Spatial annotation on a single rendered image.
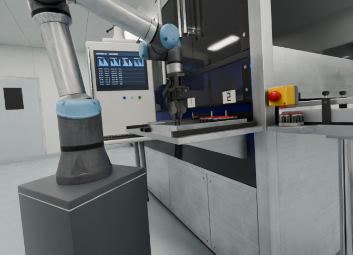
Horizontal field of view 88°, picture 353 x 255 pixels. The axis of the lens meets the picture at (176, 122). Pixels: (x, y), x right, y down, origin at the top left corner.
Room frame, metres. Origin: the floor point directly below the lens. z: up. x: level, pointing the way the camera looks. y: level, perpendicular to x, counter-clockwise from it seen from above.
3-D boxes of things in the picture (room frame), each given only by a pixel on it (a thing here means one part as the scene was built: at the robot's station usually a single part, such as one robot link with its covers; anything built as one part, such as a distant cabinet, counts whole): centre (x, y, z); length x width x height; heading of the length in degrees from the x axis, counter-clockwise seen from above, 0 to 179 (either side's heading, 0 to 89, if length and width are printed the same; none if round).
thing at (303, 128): (0.71, -0.46, 0.87); 0.14 x 0.13 x 0.02; 118
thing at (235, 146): (0.76, -0.16, 0.79); 0.34 x 0.03 x 0.13; 118
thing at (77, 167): (0.55, 0.28, 0.84); 0.15 x 0.15 x 0.10
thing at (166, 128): (0.82, -0.09, 0.90); 0.34 x 0.26 x 0.04; 118
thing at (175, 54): (0.85, -0.01, 1.23); 0.09 x 0.08 x 0.11; 118
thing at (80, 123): (0.55, 0.29, 0.96); 0.13 x 0.12 x 0.14; 28
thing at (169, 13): (1.39, -0.02, 1.50); 0.47 x 0.01 x 0.59; 28
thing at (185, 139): (0.99, -0.05, 0.87); 0.70 x 0.48 x 0.02; 28
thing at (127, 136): (1.34, 0.38, 0.82); 0.40 x 0.14 x 0.02; 107
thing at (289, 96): (0.71, -0.41, 0.99); 0.08 x 0.07 x 0.07; 118
